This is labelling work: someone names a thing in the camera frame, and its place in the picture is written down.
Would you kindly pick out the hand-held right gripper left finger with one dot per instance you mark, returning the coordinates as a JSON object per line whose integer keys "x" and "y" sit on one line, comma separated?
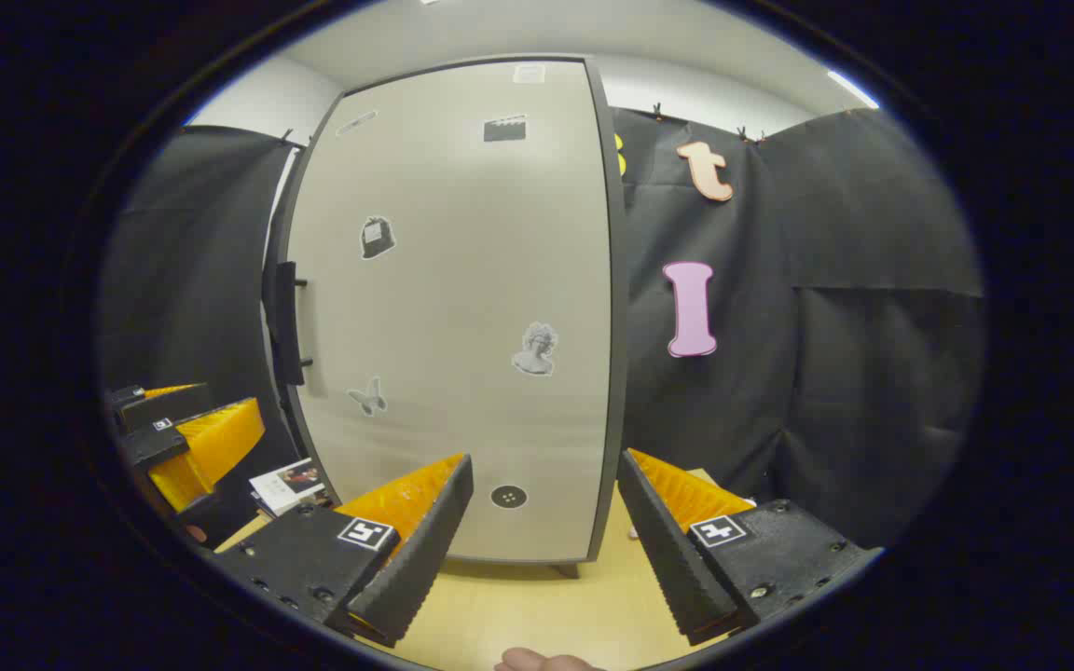
{"x": 425, "y": 550}

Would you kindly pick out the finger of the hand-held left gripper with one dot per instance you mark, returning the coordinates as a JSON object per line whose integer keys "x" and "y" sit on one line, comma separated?
{"x": 169, "y": 407}
{"x": 211, "y": 447}

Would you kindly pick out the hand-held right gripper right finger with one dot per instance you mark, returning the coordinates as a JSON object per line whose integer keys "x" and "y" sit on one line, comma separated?
{"x": 663, "y": 550}

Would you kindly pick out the grey cabinet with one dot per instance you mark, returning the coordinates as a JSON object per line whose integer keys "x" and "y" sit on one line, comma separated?
{"x": 618, "y": 326}

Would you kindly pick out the beige cabinet door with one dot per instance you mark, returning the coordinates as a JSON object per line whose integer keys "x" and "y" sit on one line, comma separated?
{"x": 462, "y": 280}

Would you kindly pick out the white book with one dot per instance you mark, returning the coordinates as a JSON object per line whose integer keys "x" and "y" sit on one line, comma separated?
{"x": 285, "y": 486}

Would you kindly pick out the black backdrop cloth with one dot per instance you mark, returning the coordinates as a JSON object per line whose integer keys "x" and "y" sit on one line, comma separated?
{"x": 873, "y": 373}

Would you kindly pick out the ceiling light panel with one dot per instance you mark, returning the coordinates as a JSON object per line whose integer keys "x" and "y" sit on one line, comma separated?
{"x": 852, "y": 89}

